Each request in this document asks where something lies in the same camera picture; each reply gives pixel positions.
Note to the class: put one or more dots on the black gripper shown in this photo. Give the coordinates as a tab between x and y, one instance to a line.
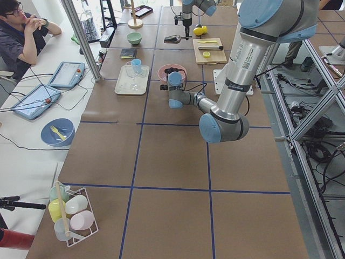
186	20
168	72

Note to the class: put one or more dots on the pink bowl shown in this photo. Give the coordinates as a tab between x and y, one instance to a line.
162	75

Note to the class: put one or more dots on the stainless steel ice scoop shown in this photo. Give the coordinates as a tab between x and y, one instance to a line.
174	39

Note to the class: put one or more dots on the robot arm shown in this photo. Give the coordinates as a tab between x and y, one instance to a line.
207	6
261	24

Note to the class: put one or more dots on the light blue plastic cup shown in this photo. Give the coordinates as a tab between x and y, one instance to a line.
136	65

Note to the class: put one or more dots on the white plastic cup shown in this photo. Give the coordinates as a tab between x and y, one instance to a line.
76	204

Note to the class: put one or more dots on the green plastic cup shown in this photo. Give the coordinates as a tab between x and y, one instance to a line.
63	191

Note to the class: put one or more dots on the pink plastic cup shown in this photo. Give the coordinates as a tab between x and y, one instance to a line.
82	220

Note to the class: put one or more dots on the yellow plastic cup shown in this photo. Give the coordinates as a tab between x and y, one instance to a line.
54	210

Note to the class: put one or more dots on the clear grey plastic cup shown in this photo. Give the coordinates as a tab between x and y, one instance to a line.
59	229

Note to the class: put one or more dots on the whole yellow lemon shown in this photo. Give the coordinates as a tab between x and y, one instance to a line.
198	31

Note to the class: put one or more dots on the yellow plastic knife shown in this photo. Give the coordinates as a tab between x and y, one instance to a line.
206	41

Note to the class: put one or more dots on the clear wine glass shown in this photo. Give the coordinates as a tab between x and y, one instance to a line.
130	73

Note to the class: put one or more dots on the wooden cutting board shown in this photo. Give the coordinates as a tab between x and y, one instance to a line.
217	57

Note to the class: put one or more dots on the lemon half slice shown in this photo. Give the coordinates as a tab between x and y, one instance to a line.
206	54

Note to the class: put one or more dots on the cream bear tray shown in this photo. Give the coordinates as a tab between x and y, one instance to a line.
124	82

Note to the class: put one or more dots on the dark tray far table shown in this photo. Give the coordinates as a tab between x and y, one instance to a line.
142	11

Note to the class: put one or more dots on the grey folded cloth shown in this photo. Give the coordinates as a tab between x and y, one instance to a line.
128	53

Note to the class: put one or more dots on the wooden stand with round base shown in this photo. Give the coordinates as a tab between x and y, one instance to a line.
135	22

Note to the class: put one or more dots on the green ceramic bowl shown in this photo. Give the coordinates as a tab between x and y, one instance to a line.
134	38

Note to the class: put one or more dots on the blue teach pendant tablet far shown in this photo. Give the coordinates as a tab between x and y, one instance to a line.
67	75

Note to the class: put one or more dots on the blue teach pendant tablet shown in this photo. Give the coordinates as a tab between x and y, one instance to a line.
36	102
67	75

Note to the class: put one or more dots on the black keyboard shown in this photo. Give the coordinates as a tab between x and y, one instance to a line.
90	30

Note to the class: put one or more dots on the blue bowl on side desk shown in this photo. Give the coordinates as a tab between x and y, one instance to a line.
65	126

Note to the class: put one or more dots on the yellow fork in bowl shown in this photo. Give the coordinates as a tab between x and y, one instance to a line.
56	131

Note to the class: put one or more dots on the blue teach pendant tablet near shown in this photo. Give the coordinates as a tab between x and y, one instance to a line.
36	102

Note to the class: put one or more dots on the seated person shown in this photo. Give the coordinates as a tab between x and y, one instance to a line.
22	37

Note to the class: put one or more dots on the red object at corner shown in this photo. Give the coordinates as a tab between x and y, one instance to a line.
16	240

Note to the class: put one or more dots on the aluminium frame post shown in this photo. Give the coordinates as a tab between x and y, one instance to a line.
77	28

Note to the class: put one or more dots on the wooden rack handle stick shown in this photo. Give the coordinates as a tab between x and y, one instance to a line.
62	209

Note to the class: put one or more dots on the white wire cup rack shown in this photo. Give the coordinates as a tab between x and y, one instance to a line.
78	236

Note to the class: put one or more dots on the black tripod handle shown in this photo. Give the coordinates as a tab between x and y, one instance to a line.
12	202

